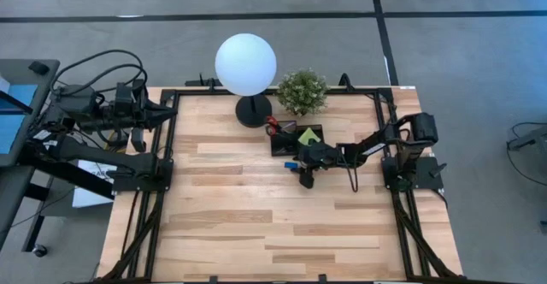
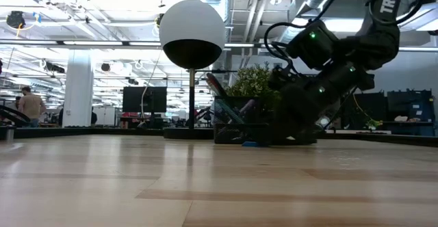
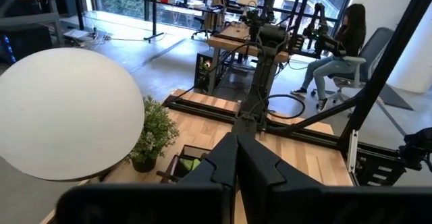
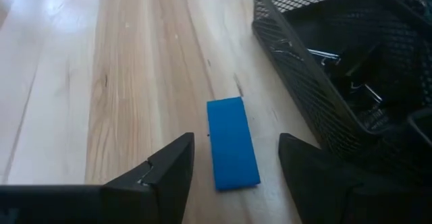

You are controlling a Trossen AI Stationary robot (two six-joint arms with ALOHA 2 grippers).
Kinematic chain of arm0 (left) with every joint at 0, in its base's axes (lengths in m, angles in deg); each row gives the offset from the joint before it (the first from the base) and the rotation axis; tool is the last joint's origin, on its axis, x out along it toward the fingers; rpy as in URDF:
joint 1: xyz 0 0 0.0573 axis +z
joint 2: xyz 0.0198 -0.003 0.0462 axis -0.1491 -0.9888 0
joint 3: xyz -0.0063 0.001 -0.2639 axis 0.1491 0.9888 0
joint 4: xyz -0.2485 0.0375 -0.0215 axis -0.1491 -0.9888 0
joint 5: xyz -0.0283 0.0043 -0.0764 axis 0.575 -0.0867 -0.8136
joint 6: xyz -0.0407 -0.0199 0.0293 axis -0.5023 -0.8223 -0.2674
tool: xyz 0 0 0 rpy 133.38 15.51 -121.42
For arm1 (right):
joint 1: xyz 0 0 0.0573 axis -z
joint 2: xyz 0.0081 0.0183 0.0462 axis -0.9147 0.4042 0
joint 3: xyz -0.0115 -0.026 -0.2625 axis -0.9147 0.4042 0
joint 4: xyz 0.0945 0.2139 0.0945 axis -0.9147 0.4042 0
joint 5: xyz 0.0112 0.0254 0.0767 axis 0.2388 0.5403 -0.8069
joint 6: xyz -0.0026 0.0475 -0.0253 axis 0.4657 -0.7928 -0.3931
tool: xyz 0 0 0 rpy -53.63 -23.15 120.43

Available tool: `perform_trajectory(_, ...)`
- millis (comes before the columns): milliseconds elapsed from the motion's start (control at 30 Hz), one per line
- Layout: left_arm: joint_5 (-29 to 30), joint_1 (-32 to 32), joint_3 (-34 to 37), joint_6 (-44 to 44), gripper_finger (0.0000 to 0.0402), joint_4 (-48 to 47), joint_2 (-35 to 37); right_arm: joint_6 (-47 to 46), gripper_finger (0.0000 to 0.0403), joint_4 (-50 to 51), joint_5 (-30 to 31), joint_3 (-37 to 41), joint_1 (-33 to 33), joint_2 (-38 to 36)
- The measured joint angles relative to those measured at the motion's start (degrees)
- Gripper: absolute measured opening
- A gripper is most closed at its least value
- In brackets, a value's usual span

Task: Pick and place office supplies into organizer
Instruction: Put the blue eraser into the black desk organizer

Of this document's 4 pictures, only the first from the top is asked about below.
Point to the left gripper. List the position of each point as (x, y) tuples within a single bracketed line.
[(128, 110)]

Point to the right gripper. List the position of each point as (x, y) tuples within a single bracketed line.
[(318, 155)]

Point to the blue eraser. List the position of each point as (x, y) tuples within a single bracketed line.
[(291, 165)]

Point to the black mesh desk organizer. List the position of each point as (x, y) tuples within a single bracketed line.
[(286, 145)]

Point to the green sticky note pad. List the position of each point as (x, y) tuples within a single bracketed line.
[(308, 136)]

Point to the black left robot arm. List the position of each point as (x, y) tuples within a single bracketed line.
[(85, 151)]

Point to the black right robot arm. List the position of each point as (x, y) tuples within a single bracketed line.
[(376, 145)]

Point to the black table clamp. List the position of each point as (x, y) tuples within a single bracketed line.
[(203, 83), (347, 83)]

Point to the small potted green plant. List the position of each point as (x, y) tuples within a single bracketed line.
[(302, 91)]

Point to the white globe lamp black base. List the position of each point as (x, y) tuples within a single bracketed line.
[(245, 63)]

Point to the white paper sheet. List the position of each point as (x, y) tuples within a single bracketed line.
[(92, 194)]

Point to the grey side desk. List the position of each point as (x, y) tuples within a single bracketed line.
[(47, 74)]

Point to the black computer mouse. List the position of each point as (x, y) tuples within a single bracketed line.
[(39, 67)]

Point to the laptop with blue screen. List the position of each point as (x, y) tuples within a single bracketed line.
[(13, 126)]

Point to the black caster wheel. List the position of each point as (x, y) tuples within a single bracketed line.
[(40, 250)]

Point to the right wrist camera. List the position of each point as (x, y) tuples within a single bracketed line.
[(307, 179)]

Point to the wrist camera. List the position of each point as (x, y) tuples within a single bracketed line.
[(307, 179), (137, 140)]

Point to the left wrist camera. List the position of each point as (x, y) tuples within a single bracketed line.
[(137, 140)]

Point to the black aluminium table frame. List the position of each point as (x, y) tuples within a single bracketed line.
[(192, 92)]

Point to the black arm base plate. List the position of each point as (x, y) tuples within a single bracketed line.
[(128, 185), (431, 177)]

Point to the small black edge bracket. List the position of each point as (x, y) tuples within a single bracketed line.
[(322, 279), (213, 279)]

